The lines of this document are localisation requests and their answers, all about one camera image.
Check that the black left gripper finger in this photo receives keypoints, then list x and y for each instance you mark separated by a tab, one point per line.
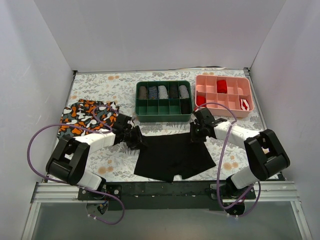
137	136
134	145

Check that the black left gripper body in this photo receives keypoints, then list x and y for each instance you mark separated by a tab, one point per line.
136	139

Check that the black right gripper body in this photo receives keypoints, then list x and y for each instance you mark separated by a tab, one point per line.
196	134

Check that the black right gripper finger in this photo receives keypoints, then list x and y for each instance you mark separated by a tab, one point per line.
202	136
194	138

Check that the black underwear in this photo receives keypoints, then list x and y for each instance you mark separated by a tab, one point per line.
185	106
166	156

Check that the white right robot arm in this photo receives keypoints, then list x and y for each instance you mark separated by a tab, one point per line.
265	154

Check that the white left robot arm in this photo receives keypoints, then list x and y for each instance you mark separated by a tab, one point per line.
69	158

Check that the black rolled underwear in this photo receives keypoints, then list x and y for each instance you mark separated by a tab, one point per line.
185	106

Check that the red rolled underwear lower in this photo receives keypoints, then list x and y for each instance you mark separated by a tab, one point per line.
200	100

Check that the grey white striped rolled underwear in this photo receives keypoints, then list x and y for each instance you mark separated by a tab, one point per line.
183	92

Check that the orange camouflage underwear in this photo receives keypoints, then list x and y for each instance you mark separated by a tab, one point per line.
89	114

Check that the brown rolled underwear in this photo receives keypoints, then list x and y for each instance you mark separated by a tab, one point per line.
142	93

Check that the red rolled underwear upper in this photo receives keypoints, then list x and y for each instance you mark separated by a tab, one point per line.
222	86

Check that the blue striped rolled underwear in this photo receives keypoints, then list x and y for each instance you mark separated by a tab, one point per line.
152	92

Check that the red white rolled underwear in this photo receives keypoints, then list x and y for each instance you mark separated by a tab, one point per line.
244	104

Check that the green divided organizer box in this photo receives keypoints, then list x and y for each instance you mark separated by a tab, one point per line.
161	110

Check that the pink divided organizer box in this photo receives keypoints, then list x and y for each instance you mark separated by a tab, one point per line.
237	88

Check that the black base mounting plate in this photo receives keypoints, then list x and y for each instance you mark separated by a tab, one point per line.
157	195

